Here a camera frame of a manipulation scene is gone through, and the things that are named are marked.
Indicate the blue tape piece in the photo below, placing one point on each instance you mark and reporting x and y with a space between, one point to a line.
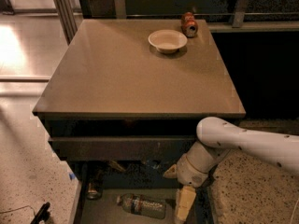
72 176

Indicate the metal window rail frame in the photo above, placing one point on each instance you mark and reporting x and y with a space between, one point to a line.
237 13

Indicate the clear plastic water bottle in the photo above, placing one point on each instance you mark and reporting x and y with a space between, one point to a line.
142 205

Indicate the dark top drawer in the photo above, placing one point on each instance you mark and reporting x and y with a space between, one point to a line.
132 148

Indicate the white bowl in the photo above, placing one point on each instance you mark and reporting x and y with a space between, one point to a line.
167 41

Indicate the open middle drawer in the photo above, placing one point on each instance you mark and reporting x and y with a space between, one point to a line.
137 180

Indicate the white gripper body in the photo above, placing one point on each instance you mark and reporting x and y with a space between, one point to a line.
191 173

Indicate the dark can in drawer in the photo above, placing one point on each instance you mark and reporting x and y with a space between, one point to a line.
94 190

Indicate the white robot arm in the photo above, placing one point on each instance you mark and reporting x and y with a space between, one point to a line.
215 138

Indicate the red soda can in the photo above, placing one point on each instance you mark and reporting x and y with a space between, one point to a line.
189 25

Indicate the black object on floor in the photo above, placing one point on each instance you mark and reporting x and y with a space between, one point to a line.
43 214

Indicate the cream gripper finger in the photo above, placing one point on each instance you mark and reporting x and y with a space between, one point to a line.
171 172
184 200

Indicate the grey drawer cabinet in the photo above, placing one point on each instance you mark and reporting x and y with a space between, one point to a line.
113 82

